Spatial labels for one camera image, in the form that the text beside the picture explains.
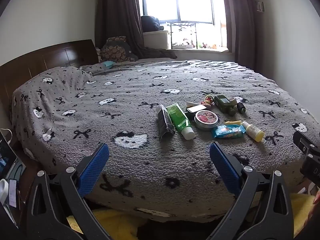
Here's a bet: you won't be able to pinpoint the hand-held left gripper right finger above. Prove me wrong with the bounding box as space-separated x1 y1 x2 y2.
205 142 294 240

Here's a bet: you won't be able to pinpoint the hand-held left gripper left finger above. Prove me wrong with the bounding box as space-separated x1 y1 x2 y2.
26 143 118 240

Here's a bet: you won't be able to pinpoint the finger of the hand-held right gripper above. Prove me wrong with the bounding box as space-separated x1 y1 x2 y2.
292 130 320 157

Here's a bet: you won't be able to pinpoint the blue wet wipe packet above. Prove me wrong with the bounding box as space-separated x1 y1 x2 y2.
211 124 247 139

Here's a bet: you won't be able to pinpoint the small yellow bottle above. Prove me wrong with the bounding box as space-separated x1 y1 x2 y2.
241 121 264 143

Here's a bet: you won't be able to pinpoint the round tin with pink lid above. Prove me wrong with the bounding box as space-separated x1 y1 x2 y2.
194 110 218 132

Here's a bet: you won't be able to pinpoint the olive green bottle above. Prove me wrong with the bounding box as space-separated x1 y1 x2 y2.
214 95 237 117

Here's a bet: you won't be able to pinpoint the green tube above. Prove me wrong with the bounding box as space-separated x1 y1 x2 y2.
166 103 195 140

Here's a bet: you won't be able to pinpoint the black compact case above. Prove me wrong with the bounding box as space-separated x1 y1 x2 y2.
185 105 207 120

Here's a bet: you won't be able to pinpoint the black and silver tube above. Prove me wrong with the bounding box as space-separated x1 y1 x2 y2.
156 104 176 141

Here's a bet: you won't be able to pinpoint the smartphone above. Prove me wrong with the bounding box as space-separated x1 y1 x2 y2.
7 178 19 208

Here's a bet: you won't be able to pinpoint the laptop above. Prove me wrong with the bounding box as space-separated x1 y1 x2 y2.
0 130 18 180

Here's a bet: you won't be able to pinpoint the grey printed blanket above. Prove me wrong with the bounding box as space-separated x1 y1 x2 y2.
10 59 316 223

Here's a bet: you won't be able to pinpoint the patterned dark pillow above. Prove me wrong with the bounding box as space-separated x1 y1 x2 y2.
100 36 138 63

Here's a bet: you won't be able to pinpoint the wooden headboard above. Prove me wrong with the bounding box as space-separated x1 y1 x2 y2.
0 39 99 130

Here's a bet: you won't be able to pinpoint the windowsill figurines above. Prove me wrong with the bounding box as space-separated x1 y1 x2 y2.
172 38 223 50

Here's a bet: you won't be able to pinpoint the brown curtain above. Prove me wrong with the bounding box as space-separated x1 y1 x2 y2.
94 0 178 60
218 0 256 70

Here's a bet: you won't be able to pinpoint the black metal rack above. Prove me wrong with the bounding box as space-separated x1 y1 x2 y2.
166 21 198 50

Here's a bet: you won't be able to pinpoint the dark clothes pile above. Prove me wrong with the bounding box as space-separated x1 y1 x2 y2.
140 15 165 32

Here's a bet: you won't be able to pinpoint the window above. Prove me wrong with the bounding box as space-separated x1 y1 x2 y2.
136 0 227 25

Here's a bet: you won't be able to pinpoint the white cable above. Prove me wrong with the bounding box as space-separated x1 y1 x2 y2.
0 128 13 145

